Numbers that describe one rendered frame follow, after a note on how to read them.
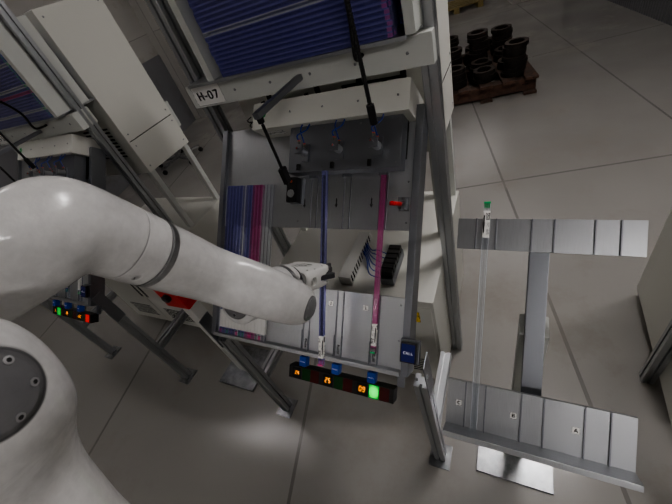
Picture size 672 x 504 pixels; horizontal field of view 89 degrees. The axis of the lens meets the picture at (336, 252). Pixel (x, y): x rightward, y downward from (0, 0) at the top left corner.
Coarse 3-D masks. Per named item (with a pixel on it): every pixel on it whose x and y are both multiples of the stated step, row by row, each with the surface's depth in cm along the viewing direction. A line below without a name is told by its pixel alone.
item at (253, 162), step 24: (240, 144) 117; (264, 144) 113; (288, 144) 108; (408, 144) 91; (240, 168) 117; (264, 168) 112; (288, 168) 108; (408, 168) 91; (312, 192) 104; (336, 192) 100; (360, 192) 97; (408, 192) 91; (288, 216) 108; (312, 216) 104; (336, 216) 100; (360, 216) 97; (408, 216) 90
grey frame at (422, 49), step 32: (160, 0) 96; (416, 32) 76; (192, 64) 107; (320, 64) 88; (352, 64) 85; (384, 64) 83; (416, 64) 80; (192, 96) 110; (224, 96) 106; (256, 96) 102; (224, 128) 120; (448, 192) 105; (448, 224) 114; (448, 256) 125; (448, 288) 136; (416, 384) 94
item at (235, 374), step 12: (168, 300) 144; (180, 300) 143; (192, 300) 148; (192, 312) 154; (204, 312) 160; (252, 348) 201; (264, 360) 192; (228, 372) 193; (240, 372) 191; (228, 384) 188; (240, 384) 185; (252, 384) 183
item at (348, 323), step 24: (336, 312) 99; (360, 312) 96; (384, 312) 93; (288, 336) 107; (312, 336) 103; (336, 336) 99; (360, 336) 96; (384, 336) 93; (360, 360) 96; (384, 360) 92
